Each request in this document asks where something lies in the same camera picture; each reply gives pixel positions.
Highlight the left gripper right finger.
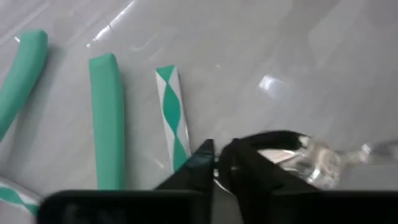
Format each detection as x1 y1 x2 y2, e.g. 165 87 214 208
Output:
217 138 398 224

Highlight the patterned-handle silver spoon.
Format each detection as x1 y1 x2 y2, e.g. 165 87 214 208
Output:
0 177 43 217
214 129 398 191
154 64 192 174

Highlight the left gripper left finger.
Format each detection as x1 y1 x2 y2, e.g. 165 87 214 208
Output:
37 139 216 224

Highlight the green-handled silver spoon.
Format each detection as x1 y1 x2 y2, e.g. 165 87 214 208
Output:
0 29 49 142
88 52 127 190

